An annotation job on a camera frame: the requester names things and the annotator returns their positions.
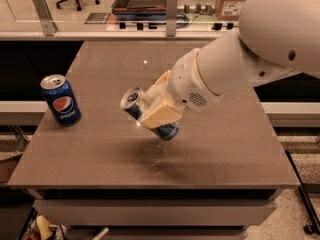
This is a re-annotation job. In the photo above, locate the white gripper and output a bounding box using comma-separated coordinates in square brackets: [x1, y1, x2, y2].
[138, 48, 221, 129]

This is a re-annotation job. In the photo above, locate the red bull can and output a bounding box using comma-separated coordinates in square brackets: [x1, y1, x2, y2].
[120, 87, 179, 141]

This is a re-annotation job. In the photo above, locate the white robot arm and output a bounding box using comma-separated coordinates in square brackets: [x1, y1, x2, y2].
[140, 0, 320, 129]

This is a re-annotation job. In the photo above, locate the blue pepsi can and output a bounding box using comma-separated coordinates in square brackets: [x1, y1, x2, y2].
[40, 74, 81, 126]

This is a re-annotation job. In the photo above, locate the middle metal railing post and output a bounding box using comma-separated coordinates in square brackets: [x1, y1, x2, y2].
[166, 0, 177, 37]

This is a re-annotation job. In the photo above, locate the metal railing post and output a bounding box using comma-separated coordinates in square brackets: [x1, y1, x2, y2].
[32, 0, 57, 36]
[166, 0, 177, 37]

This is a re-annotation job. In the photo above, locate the left metal railing post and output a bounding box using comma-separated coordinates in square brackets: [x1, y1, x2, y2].
[32, 0, 57, 36]

